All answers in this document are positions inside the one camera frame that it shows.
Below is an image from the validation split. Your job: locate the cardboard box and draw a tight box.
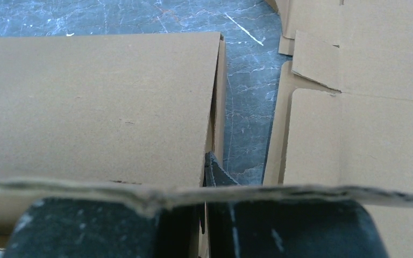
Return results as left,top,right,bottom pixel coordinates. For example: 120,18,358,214
0,32,413,250

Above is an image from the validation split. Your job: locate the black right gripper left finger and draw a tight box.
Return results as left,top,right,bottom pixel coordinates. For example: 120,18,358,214
4,198,200,257

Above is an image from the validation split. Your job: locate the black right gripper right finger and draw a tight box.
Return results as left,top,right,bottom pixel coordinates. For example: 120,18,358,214
204,151,389,258

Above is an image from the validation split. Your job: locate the lower flat cardboard sheet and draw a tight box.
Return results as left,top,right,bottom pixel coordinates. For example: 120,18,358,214
262,0,413,258

